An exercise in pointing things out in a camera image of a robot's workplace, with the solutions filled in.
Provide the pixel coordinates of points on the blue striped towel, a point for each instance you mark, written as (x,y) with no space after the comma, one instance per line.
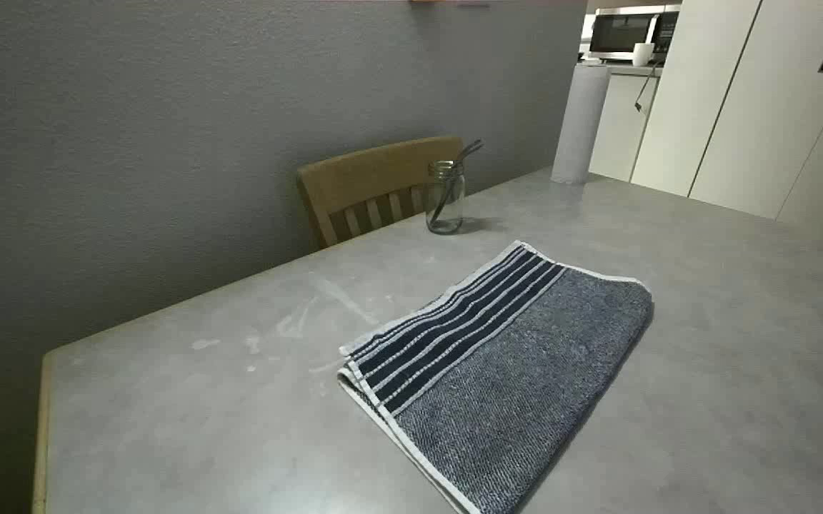
(515,380)

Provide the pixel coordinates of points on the wooden chair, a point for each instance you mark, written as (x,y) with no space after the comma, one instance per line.
(372,176)

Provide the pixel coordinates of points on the dark straw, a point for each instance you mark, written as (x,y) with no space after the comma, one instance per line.
(470,149)

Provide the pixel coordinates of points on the low white cabinet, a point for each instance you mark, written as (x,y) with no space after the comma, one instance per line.
(620,124)

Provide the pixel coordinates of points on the white mug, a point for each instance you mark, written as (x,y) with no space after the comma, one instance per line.
(640,56)

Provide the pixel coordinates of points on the white microwave oven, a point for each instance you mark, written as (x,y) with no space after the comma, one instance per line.
(620,29)

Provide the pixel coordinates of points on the tall white cabinet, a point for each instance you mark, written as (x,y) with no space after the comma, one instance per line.
(745,116)

